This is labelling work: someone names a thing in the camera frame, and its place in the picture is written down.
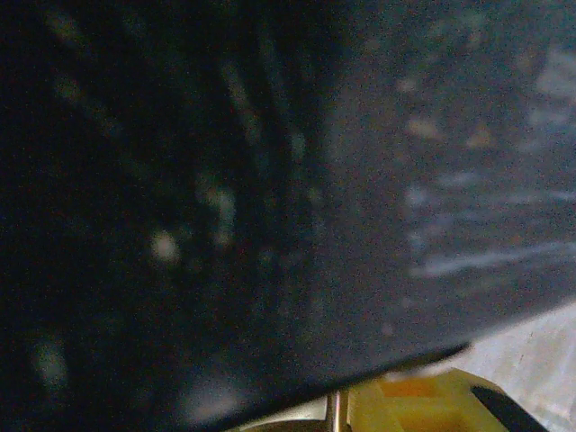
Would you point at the starry night tin box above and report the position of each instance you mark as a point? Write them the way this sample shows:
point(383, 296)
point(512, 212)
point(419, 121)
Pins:
point(225, 180)

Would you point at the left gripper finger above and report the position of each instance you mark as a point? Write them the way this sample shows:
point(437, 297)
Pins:
point(418, 405)

